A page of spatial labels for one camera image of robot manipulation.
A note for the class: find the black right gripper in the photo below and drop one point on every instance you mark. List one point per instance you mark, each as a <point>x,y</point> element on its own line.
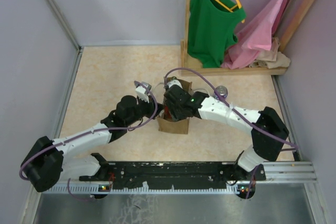
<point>176,115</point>

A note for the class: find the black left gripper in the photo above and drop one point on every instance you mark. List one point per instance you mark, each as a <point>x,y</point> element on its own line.
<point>151,106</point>

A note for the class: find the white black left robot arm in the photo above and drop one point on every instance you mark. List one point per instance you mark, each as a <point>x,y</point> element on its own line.
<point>50,161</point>

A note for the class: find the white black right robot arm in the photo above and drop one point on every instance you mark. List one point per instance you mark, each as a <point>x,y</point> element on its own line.
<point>267,130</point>

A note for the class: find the green tank top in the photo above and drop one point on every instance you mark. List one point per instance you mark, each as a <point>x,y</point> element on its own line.
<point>211,30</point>

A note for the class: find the beige crumpled cloth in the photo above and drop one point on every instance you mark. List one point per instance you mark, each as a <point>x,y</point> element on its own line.
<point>272,58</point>

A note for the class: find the pink garment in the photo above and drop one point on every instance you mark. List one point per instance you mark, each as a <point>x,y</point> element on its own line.
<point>255,37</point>

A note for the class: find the wooden clothes rack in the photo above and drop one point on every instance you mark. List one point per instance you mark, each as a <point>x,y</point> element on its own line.
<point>294,14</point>

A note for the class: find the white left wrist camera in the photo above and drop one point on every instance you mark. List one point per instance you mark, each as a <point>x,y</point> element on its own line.
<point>142,89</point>

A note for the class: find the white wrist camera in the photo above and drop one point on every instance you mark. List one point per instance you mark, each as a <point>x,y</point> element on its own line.
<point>172,82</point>
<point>142,89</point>

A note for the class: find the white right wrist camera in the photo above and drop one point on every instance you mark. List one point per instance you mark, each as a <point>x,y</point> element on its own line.
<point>172,82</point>

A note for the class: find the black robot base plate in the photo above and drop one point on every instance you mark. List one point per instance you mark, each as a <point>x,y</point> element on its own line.
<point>177,177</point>

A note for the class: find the aluminium frame rail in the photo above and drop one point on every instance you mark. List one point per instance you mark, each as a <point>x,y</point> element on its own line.
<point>61,19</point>

